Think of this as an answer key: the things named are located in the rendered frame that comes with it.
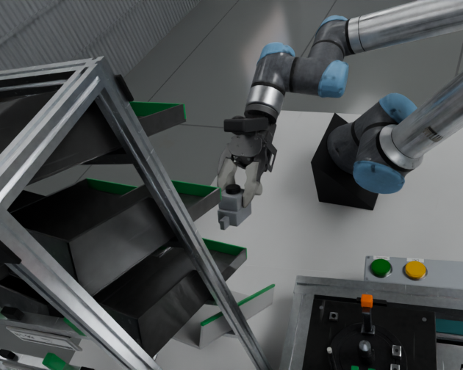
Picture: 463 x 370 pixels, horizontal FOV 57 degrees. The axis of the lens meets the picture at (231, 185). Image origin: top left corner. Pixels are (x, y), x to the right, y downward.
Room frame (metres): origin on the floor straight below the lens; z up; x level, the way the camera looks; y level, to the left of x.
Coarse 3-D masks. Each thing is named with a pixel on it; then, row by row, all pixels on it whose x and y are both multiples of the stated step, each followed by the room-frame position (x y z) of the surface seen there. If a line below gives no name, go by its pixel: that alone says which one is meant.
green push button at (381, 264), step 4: (376, 260) 0.51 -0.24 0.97; (380, 260) 0.51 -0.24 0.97; (384, 260) 0.51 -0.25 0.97; (372, 264) 0.51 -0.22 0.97; (376, 264) 0.50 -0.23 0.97; (380, 264) 0.50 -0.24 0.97; (384, 264) 0.50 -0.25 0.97; (388, 264) 0.49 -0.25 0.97; (372, 268) 0.50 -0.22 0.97; (376, 268) 0.49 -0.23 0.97; (380, 268) 0.49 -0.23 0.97; (384, 268) 0.49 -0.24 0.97; (388, 268) 0.48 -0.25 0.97; (376, 272) 0.49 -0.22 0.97; (380, 272) 0.48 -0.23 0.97; (384, 272) 0.48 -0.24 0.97; (388, 272) 0.48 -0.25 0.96
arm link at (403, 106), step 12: (396, 96) 0.81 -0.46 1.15; (372, 108) 0.83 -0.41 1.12; (384, 108) 0.78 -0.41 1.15; (396, 108) 0.77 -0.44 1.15; (408, 108) 0.78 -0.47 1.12; (360, 120) 0.84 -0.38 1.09; (372, 120) 0.79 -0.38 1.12; (384, 120) 0.76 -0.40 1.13; (396, 120) 0.74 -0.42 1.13; (360, 132) 0.82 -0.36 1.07
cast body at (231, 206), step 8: (232, 184) 0.62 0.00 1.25; (224, 192) 0.61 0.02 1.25; (232, 192) 0.60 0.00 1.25; (240, 192) 0.60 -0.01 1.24; (224, 200) 0.59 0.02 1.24; (232, 200) 0.58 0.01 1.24; (240, 200) 0.58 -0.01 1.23; (224, 208) 0.59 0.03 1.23; (232, 208) 0.58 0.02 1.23; (240, 208) 0.58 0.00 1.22; (248, 208) 0.59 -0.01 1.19; (224, 216) 0.58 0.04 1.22; (232, 216) 0.57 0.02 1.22; (240, 216) 0.57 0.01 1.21; (224, 224) 0.56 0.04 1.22; (232, 224) 0.56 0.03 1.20
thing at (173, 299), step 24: (144, 264) 0.49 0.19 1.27; (168, 264) 0.51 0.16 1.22; (192, 264) 0.50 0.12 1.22; (216, 264) 0.48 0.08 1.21; (240, 264) 0.47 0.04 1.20; (120, 288) 0.44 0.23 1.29; (144, 288) 0.45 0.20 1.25; (168, 288) 0.44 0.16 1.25; (192, 288) 0.38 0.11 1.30; (120, 312) 0.34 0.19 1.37; (144, 312) 0.33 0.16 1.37; (168, 312) 0.34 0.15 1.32; (192, 312) 0.37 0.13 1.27; (144, 336) 0.31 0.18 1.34; (168, 336) 0.33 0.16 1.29
